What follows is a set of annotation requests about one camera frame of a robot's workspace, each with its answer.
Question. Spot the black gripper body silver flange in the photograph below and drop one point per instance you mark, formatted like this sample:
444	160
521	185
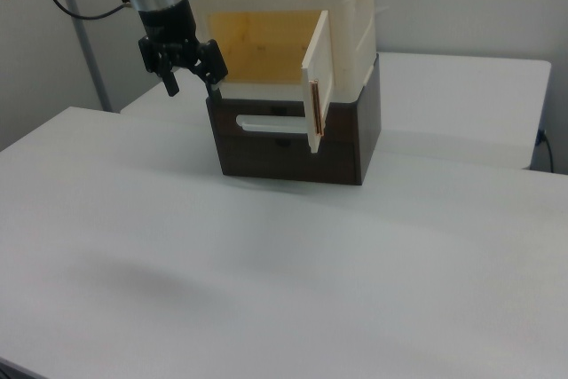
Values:
165	19

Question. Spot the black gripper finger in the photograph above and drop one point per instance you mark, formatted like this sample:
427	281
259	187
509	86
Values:
210	64
160	59

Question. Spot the cream cabinet door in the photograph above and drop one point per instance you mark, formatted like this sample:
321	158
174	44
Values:
320	77

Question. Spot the cream plastic cabinet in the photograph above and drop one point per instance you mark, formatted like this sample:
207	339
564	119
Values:
346	19

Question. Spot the light grey metal pole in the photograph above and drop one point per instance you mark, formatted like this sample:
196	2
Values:
91	55

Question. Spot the dark brown wooden drawer box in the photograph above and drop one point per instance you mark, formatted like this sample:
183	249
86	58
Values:
288	152

